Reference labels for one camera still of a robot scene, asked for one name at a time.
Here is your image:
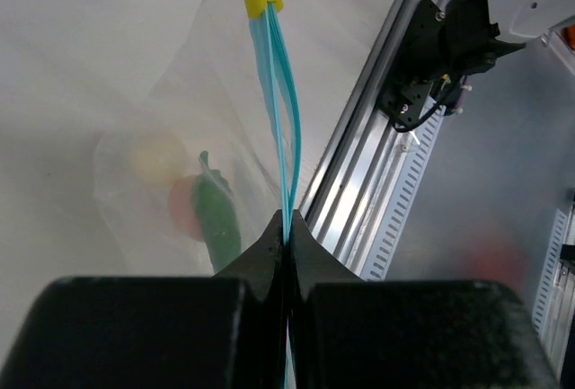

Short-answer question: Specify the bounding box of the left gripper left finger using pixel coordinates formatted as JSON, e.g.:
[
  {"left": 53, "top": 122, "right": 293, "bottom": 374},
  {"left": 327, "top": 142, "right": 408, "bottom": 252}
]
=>
[{"left": 1, "top": 214, "right": 286, "bottom": 388}]

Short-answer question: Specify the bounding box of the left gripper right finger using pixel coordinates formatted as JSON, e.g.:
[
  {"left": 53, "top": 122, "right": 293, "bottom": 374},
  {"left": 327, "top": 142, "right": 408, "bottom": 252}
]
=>
[{"left": 287, "top": 213, "right": 559, "bottom": 388}]

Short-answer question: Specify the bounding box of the green cucumber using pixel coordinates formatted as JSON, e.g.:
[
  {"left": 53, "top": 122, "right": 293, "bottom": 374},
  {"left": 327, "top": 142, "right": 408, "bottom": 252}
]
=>
[{"left": 190, "top": 150, "right": 242, "bottom": 272}]

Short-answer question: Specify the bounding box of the brown egg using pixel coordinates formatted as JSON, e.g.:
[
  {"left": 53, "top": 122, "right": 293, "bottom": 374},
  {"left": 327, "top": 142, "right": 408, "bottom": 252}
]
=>
[{"left": 168, "top": 175, "right": 203, "bottom": 242}]

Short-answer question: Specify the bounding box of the clear zip top bag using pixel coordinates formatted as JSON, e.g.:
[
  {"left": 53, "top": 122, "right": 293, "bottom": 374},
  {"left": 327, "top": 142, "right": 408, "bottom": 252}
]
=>
[{"left": 93, "top": 0, "right": 302, "bottom": 275}]

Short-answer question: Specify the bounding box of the white egg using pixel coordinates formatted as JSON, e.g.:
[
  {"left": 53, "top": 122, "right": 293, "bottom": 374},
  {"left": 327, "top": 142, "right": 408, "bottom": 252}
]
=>
[{"left": 129, "top": 133, "right": 188, "bottom": 185}]

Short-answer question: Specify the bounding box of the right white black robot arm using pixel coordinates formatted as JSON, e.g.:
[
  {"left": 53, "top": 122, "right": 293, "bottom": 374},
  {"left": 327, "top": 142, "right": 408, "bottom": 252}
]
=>
[{"left": 439, "top": 0, "right": 574, "bottom": 75}]

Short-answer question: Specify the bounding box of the aluminium front rail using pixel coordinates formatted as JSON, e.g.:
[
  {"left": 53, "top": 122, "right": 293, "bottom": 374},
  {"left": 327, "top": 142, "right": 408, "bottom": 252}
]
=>
[{"left": 300, "top": 0, "right": 448, "bottom": 277}]

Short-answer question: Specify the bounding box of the white slotted cable duct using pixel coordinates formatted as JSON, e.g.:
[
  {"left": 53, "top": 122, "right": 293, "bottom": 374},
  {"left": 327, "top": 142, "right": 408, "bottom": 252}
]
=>
[{"left": 360, "top": 111, "right": 443, "bottom": 281}]

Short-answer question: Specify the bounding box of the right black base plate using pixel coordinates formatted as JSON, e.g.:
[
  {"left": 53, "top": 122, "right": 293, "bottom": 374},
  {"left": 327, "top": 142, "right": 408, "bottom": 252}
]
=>
[{"left": 376, "top": 0, "right": 448, "bottom": 133}]

